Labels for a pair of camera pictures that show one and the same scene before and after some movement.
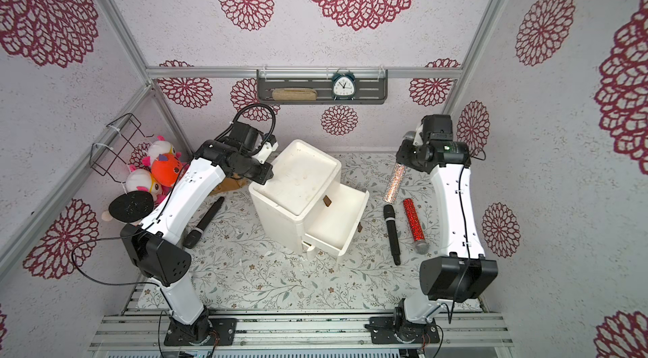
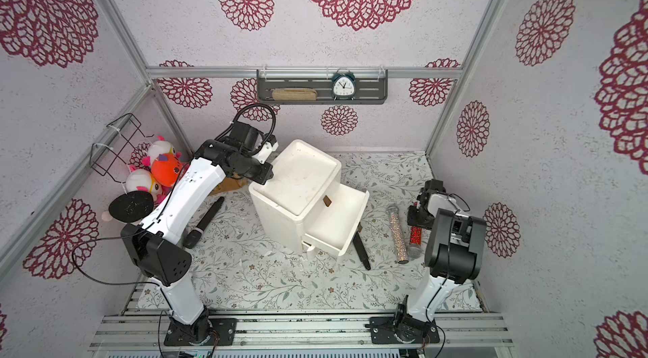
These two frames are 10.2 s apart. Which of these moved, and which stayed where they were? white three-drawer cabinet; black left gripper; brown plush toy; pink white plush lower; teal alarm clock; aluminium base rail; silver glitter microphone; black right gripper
Moved: silver glitter microphone; black right gripper
Stayed: brown plush toy; pink white plush lower; teal alarm clock; black left gripper; aluminium base rail; white three-drawer cabinet
